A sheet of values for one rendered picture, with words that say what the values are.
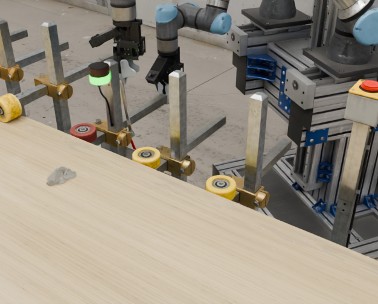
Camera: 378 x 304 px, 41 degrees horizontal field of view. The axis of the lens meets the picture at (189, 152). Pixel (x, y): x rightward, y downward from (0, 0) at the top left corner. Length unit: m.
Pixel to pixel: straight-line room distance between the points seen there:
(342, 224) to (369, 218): 1.11
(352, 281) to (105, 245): 0.53
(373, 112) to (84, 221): 0.70
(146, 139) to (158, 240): 2.15
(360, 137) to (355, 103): 0.09
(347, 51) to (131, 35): 0.70
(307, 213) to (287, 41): 0.78
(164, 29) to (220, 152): 1.50
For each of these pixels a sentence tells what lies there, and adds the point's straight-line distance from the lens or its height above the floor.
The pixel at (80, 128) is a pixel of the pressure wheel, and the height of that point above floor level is 0.91.
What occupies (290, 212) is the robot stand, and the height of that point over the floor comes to 0.21.
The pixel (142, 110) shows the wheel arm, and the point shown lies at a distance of 1.79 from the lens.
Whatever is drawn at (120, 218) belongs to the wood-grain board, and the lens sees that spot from 1.24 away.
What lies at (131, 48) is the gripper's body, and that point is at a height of 1.13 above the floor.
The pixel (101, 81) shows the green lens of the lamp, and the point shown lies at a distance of 1.52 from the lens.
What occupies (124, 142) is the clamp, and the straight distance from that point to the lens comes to 1.64.
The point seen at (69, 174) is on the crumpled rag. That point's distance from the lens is 1.40.
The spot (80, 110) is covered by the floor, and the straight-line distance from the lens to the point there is 3.71.
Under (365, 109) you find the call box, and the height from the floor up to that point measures 1.19.
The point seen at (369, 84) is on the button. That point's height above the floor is 1.23.
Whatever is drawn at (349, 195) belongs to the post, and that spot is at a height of 0.95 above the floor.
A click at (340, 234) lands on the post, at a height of 0.82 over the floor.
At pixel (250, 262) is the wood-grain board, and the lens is 1.13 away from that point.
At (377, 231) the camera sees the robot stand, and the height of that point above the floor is 0.21.
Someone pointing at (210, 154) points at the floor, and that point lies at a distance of 3.13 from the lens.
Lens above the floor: 1.69
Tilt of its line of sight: 33 degrees down
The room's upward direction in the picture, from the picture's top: straight up
